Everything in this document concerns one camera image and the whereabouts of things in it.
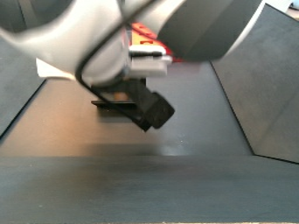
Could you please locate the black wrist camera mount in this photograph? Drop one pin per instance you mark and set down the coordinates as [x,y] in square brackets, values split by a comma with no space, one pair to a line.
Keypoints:
[153,107]

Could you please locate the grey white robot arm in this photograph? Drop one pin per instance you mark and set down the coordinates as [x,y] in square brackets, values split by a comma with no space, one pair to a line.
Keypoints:
[101,40]

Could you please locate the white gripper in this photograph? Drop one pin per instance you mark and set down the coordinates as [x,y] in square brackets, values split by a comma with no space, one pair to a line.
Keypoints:
[149,61]

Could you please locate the dark grey curved fixture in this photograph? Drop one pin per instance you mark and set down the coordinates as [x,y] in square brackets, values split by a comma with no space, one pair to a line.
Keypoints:
[113,100]

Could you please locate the red foam shape-sorter block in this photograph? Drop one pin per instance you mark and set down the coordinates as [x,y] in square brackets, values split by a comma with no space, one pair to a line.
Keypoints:
[143,36]

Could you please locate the brown oval rod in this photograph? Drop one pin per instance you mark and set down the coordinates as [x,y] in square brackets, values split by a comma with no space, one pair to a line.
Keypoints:
[121,96]

